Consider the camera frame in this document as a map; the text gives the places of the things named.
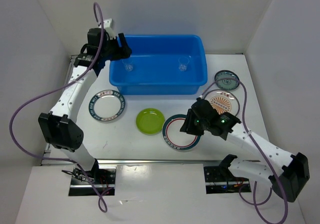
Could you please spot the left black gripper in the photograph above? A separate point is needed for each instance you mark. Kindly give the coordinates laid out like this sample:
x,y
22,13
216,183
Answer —
x,y
123,52

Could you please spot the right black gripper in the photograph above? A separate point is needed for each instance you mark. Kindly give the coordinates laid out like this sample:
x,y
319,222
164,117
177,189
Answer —
x,y
188,126

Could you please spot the clear plastic cup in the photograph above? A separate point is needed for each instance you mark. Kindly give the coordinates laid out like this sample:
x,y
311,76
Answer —
x,y
128,64
183,63

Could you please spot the white plate red green rim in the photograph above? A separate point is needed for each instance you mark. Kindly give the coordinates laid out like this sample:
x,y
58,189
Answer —
x,y
175,139

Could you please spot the white plate dark lettered rim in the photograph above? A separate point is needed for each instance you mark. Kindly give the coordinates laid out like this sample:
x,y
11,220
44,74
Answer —
x,y
107,105

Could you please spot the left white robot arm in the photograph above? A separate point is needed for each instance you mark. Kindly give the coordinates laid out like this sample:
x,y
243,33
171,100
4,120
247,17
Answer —
x,y
59,125

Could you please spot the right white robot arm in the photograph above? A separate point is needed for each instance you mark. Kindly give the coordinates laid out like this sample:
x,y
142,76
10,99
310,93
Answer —
x,y
285,173

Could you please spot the blue plastic bin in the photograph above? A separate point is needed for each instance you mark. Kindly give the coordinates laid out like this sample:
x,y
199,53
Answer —
x,y
156,66

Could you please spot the orange sunburst plate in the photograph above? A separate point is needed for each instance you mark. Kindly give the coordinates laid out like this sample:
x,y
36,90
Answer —
x,y
223,101

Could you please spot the green plastic plate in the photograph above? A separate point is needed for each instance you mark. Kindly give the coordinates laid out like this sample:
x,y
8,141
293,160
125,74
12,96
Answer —
x,y
150,121

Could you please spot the small teal patterned plate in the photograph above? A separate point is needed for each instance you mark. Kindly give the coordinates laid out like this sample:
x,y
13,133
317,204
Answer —
x,y
226,80

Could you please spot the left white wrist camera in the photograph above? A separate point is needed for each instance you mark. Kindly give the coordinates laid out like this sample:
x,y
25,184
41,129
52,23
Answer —
x,y
108,29

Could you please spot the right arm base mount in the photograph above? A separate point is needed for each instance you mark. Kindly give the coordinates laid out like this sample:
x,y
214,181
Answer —
x,y
219,181

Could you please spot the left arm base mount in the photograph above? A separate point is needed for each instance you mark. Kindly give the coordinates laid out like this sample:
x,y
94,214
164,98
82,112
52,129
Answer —
x,y
79,185

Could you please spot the aluminium rail frame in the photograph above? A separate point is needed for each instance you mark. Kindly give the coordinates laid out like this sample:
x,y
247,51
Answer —
x,y
121,141

